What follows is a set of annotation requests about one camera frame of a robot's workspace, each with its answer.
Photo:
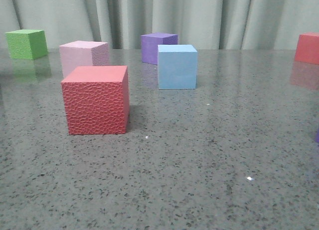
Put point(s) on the light blue foam cube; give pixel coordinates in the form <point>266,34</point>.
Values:
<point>177,66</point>

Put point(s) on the large red textured cube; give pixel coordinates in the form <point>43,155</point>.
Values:
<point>96,100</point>

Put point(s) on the purple foam cube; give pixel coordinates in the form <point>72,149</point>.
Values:
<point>150,42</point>

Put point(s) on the pink foam cube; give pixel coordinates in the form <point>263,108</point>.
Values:
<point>83,53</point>

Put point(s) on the grey-green curtain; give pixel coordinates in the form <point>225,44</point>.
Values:
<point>206,24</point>

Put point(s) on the green foam cube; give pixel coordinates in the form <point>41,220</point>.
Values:
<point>28,44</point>

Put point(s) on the purple cube at edge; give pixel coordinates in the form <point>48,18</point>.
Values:
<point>317,136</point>

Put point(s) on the red cube far right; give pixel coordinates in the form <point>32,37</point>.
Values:
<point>308,48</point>

